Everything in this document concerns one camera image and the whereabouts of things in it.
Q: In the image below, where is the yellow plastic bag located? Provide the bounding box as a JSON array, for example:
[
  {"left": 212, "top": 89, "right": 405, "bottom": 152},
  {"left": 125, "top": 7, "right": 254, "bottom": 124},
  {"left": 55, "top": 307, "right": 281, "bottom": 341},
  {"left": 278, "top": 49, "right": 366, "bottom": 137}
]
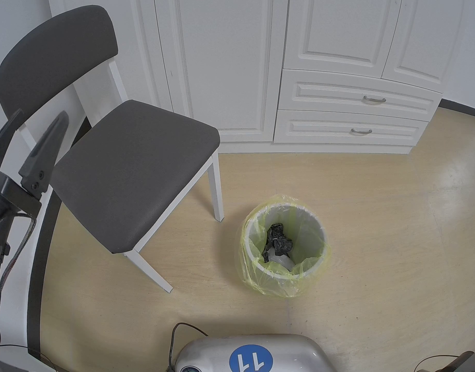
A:
[{"left": 237, "top": 194, "right": 332, "bottom": 298}]

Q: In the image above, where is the white wardrobe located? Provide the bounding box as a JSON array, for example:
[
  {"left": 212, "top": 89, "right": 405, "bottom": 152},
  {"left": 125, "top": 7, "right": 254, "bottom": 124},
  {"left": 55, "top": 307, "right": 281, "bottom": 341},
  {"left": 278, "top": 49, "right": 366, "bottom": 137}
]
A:
[{"left": 44, "top": 0, "right": 466, "bottom": 154}]

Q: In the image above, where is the black plastic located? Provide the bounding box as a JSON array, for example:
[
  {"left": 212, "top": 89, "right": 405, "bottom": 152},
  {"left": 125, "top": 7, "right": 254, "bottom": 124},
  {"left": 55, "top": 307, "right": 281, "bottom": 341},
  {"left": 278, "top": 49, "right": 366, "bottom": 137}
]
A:
[{"left": 262, "top": 223, "right": 294, "bottom": 263}]

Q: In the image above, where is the white trash bin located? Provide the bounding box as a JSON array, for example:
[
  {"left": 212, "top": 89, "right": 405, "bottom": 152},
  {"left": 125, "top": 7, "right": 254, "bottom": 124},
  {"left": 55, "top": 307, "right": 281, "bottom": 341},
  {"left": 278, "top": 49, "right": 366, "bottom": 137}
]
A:
[{"left": 243, "top": 204, "right": 327, "bottom": 279}]

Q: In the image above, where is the black cable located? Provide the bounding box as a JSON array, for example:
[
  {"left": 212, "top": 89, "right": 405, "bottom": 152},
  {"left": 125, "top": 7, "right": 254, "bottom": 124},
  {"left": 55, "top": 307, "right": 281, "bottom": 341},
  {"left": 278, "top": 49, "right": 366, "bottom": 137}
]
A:
[{"left": 169, "top": 322, "right": 212, "bottom": 372}]

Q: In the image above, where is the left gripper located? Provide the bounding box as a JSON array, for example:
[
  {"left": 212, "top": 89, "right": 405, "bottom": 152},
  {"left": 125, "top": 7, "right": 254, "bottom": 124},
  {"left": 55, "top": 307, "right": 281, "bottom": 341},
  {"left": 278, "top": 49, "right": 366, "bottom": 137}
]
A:
[{"left": 0, "top": 109, "right": 70, "bottom": 224}]

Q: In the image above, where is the grey and white chair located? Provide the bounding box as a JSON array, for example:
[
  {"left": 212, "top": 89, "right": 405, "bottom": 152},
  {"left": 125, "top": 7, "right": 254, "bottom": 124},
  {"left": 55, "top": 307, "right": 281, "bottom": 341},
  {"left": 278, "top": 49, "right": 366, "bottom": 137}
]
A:
[{"left": 0, "top": 5, "right": 225, "bottom": 294}]

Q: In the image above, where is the clear printed wrapper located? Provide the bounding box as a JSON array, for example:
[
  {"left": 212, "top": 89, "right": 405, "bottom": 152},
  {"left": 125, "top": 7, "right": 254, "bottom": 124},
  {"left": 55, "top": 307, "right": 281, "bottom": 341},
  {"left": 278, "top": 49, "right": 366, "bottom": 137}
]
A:
[{"left": 269, "top": 248, "right": 297, "bottom": 272}]

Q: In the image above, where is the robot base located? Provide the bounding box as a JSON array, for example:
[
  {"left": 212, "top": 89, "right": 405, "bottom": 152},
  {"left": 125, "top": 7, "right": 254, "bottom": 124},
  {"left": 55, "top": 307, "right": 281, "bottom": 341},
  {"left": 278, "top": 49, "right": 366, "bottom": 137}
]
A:
[{"left": 175, "top": 334, "right": 337, "bottom": 372}]

